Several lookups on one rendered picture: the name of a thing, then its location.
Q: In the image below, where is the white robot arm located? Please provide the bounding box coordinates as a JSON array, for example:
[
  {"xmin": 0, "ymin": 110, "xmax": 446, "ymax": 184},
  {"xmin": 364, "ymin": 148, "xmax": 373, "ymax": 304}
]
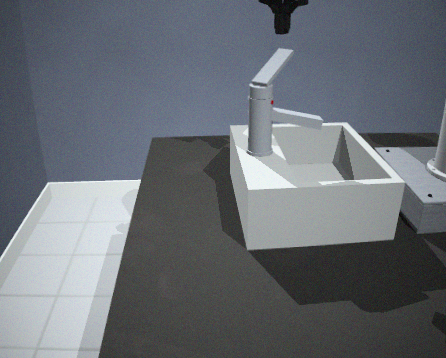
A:
[{"xmin": 427, "ymin": 102, "xmax": 446, "ymax": 181}]

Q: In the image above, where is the white rectangular basin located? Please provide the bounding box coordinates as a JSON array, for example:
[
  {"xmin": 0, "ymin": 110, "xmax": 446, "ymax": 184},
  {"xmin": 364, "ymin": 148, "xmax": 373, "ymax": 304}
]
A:
[{"xmin": 230, "ymin": 123, "xmax": 405, "ymax": 250}]

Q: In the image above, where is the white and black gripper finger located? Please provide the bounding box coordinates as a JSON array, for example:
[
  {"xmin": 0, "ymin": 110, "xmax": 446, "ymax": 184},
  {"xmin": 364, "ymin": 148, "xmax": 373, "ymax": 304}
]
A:
[
  {"xmin": 258, "ymin": 0, "xmax": 283, "ymax": 34},
  {"xmin": 279, "ymin": 0, "xmax": 308, "ymax": 35}
]

